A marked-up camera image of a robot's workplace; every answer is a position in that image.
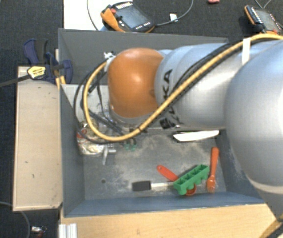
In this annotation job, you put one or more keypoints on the silver foil packet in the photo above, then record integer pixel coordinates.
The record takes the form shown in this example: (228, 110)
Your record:
(89, 147)

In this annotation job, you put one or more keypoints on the orange plastic spoon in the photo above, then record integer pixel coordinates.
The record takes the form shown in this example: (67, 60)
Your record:
(166, 172)

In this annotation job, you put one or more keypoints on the orange plastic fork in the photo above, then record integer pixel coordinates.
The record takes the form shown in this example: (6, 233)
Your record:
(214, 160)

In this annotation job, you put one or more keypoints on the grey metal bin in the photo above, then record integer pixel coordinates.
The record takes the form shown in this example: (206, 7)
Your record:
(136, 165)

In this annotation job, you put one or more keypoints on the white flat strip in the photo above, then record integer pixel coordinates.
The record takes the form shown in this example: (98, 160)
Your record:
(197, 135)

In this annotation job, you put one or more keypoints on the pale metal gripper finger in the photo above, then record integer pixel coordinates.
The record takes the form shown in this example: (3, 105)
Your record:
(104, 156)

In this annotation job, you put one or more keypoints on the green toy brick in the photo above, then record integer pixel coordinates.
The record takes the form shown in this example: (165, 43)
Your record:
(191, 178)

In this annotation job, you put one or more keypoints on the pale wood board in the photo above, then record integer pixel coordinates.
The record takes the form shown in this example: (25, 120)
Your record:
(38, 142)

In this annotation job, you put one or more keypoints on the black foam brush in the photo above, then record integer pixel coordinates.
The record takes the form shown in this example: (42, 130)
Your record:
(141, 186)

